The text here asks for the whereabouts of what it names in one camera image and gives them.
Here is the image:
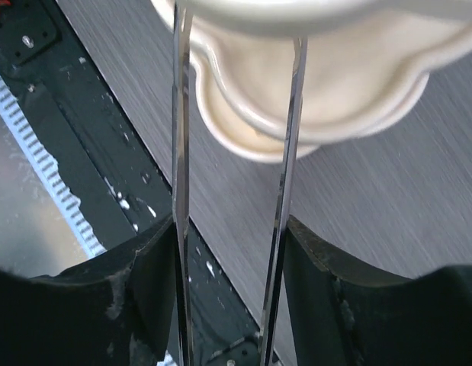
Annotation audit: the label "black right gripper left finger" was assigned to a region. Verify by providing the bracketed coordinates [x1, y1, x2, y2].
[0, 217, 175, 365]

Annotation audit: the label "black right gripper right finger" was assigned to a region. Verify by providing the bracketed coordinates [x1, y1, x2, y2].
[284, 218, 472, 365]

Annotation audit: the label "cream three-tier cake stand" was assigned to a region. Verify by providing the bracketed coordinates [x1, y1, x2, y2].
[149, 0, 472, 164]

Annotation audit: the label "metal serving tongs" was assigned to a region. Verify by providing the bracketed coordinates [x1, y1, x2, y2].
[172, 4, 308, 365]

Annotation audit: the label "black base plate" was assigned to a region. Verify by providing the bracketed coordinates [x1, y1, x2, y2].
[0, 0, 282, 366]

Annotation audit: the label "white cable duct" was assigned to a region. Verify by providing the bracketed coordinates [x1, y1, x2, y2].
[0, 76, 107, 258]

